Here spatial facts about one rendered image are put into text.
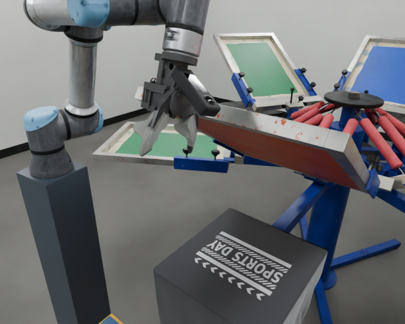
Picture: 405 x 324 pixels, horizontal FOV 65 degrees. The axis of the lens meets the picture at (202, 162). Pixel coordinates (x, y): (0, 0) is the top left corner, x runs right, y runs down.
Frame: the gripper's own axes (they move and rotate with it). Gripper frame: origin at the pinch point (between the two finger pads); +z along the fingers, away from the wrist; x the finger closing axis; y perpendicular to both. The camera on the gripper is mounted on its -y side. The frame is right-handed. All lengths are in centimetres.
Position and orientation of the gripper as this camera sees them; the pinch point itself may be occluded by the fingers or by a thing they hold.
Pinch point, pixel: (170, 156)
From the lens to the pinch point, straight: 66.1
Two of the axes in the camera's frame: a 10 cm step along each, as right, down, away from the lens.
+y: -7.9, -2.8, 5.5
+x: -5.9, 0.6, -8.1
